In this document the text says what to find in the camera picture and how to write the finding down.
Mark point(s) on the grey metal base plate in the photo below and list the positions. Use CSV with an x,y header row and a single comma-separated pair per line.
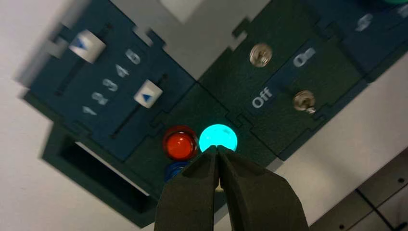
x,y
373,207

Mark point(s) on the green push button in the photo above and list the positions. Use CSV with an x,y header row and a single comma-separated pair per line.
x,y
218,136

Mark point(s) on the silver toggle switch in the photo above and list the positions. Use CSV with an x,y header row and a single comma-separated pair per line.
x,y
260,55
304,101

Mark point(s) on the white square panel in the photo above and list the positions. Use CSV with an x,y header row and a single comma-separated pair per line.
x,y
180,8

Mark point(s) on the red push button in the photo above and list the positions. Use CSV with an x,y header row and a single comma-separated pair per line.
x,y
179,144

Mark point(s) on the blue and grey task board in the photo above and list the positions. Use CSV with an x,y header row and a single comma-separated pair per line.
x,y
204,105

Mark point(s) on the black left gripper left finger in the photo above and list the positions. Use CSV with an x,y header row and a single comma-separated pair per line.
x,y
188,201

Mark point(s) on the white slider knob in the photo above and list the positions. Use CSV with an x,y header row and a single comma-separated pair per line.
x,y
86,45
147,93

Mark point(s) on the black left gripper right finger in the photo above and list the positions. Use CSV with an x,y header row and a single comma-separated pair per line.
x,y
261,201

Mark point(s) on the blue push button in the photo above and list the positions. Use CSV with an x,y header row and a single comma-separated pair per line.
x,y
174,169

